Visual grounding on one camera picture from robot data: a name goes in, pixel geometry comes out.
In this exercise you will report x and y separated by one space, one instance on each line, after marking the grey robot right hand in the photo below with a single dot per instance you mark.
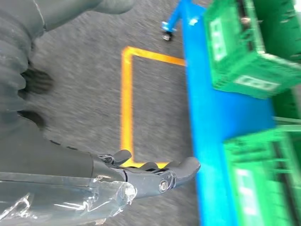
47 174

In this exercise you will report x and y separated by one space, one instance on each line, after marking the blue metal shelf rack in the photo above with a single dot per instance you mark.
211 124

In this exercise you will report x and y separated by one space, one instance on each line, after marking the green plastic crate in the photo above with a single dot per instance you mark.
259 187
234 68

